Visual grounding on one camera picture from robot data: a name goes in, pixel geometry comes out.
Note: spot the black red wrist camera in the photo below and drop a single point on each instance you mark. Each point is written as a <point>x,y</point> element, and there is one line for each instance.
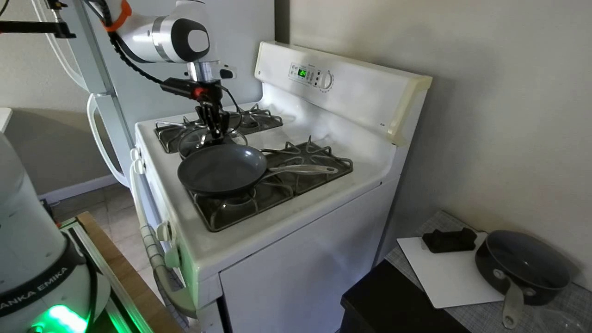
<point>182,88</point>

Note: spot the wooden board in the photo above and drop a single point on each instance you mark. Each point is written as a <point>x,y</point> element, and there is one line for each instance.
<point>126,279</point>

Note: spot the white cutting board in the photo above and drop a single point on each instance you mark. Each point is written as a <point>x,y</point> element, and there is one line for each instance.
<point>450,279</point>

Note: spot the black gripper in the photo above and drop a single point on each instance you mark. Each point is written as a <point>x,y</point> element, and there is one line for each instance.
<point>211,99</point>

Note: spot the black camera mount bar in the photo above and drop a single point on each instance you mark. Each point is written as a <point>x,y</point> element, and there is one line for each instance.
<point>34,29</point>

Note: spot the small black rectangular block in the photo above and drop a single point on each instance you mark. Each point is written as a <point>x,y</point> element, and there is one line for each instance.
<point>448,242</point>

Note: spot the white gas stove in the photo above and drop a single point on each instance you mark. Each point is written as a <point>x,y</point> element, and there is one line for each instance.
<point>296,271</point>

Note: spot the black box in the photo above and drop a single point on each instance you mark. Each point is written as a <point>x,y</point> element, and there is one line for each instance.
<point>389,303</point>

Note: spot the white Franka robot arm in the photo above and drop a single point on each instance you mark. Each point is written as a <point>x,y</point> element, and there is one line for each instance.
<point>159,38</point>

